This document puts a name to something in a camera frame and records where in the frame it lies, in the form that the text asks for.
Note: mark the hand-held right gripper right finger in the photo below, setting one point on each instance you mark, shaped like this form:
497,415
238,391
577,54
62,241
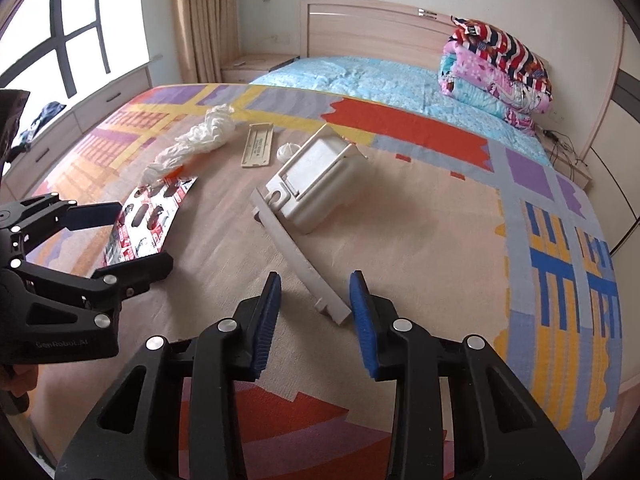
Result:
362,330

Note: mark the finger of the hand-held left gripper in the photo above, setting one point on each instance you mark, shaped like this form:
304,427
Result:
95,215
145,270

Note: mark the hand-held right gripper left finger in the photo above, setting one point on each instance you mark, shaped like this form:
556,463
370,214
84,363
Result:
265,325

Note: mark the silver red foil blister sheet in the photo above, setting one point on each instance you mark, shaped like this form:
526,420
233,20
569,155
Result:
145,220

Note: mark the long beige plastic bar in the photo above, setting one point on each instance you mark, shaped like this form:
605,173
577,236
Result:
295,255

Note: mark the white plastic bag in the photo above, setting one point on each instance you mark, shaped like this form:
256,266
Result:
200,135

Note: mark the white plastic box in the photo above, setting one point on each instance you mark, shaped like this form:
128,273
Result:
320,175

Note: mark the beige plastic plate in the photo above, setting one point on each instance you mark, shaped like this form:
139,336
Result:
257,145

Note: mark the white round plastic cap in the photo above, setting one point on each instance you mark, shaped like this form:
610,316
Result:
287,154

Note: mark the person's left hand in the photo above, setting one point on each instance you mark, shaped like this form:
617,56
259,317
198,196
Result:
22,376

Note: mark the orange wrapper piece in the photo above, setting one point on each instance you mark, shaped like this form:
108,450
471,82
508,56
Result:
175,173

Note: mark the colourful patterned blanket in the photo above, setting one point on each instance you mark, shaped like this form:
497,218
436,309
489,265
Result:
425,260

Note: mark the dark blue cloth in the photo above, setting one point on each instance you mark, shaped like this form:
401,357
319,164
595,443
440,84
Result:
47,112

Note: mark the beige window bench cabinet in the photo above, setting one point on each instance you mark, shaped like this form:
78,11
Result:
110,95

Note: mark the dark framed window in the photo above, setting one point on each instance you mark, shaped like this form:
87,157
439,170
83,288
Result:
100,10

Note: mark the beige nightstand beside curtain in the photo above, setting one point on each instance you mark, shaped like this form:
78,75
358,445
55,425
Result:
250,67

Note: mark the beige curtain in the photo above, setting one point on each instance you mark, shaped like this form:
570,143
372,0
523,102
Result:
205,20

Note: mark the light blue floral quilt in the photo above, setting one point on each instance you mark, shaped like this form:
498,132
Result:
375,80

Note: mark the blue printed folded quilt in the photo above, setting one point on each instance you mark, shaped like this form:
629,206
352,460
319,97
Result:
475,92

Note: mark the pink printed folded quilt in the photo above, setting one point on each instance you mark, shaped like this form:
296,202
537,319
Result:
470,62

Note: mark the beige wooden headboard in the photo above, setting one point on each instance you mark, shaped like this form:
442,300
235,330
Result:
375,30

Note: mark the beige wardrobe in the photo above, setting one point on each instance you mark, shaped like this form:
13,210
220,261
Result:
620,135

